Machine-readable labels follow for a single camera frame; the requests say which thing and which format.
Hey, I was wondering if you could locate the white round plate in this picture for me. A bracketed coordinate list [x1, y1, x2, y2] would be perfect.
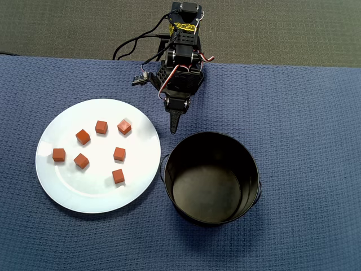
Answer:
[35, 98, 162, 214]

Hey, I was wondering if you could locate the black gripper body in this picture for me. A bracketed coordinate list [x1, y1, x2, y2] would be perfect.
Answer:
[158, 65, 205, 98]

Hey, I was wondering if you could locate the thin black camera cable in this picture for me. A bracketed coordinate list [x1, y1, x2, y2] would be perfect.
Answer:
[142, 32, 179, 68]

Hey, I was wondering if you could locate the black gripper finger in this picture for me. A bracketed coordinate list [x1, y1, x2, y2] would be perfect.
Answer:
[164, 95, 190, 135]

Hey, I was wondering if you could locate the blue textured cloth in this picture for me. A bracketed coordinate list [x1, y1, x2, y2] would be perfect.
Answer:
[0, 55, 361, 271]

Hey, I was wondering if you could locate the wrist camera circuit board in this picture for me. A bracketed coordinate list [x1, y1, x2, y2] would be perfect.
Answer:
[131, 72, 149, 86]

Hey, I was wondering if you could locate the black metal bucket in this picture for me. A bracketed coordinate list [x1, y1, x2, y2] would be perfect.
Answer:
[159, 131, 263, 228]

